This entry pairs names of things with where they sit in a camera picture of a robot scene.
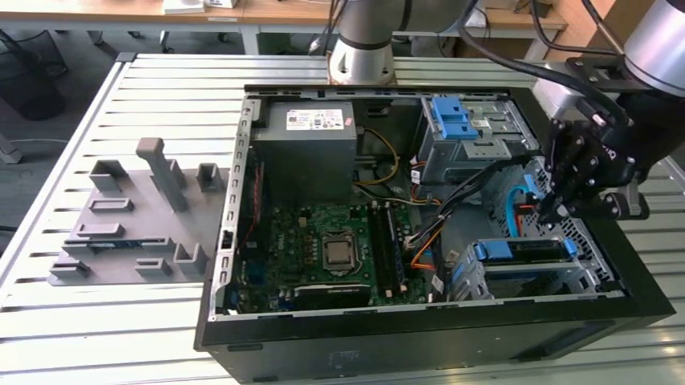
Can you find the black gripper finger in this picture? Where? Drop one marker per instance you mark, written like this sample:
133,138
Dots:
590,172
559,160

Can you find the hard disk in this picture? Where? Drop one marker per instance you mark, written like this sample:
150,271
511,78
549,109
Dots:
497,250

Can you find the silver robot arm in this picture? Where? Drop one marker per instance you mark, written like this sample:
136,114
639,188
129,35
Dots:
659,48

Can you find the silver disk bay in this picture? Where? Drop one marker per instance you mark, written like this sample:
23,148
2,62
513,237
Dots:
536,268

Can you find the silver optical drive cage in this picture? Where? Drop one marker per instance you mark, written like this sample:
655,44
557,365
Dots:
481,152

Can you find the blue bay latch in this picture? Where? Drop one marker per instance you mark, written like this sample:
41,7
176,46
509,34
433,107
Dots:
452,120

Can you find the wooden cabinet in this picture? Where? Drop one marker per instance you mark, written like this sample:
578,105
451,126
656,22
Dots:
635,12

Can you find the wooden top desk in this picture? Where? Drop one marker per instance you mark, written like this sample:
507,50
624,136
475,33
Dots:
107,8
511,19

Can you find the black RAM slot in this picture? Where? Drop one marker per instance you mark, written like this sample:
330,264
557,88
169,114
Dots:
379,248

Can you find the silver CPU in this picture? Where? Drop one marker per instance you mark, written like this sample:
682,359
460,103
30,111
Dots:
338,252

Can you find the grey power supply unit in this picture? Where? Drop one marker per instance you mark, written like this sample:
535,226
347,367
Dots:
305,168

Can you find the CPU socket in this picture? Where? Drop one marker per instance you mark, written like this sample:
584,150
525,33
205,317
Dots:
340,271

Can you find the green motherboard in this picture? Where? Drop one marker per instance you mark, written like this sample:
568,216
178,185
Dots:
289,224

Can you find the black graphics card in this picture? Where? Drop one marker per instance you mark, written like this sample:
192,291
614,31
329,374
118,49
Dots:
332,297

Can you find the black PC case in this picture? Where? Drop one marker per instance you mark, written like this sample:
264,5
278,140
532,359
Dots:
375,345

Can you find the white labelled box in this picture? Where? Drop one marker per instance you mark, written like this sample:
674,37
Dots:
221,3

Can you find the grey parts rack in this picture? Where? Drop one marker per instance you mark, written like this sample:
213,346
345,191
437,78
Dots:
140,224

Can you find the RAM stick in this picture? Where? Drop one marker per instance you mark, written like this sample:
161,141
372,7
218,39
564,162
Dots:
116,245

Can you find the black wastebasket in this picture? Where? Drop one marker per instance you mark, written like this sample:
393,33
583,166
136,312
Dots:
33,80

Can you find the grey wrist bracket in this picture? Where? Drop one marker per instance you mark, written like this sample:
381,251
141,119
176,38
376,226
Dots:
635,204

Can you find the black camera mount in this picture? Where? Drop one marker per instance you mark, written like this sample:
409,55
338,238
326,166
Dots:
590,66

